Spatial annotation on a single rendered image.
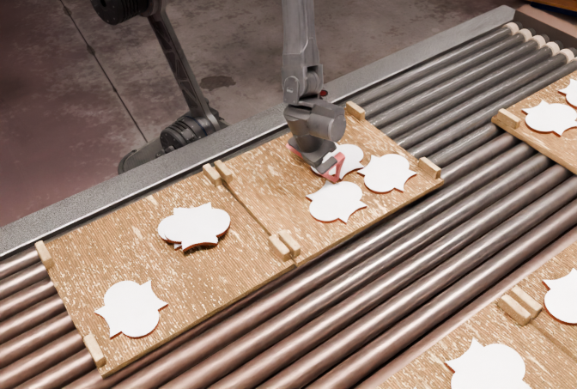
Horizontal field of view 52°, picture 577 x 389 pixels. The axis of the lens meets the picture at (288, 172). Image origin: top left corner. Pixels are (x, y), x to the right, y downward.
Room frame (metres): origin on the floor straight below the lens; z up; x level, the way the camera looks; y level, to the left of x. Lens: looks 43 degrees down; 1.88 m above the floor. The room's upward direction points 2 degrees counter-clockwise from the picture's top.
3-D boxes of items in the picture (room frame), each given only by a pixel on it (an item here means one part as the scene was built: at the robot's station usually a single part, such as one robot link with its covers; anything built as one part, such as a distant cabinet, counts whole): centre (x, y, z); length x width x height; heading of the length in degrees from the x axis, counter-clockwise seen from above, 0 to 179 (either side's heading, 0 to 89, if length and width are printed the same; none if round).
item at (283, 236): (0.79, 0.00, 0.95); 0.06 x 0.02 x 0.03; 33
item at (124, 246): (0.78, 0.26, 0.93); 0.41 x 0.35 x 0.02; 124
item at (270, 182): (1.01, -0.09, 0.93); 0.41 x 0.35 x 0.02; 123
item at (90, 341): (0.56, 0.35, 0.95); 0.06 x 0.02 x 0.03; 34
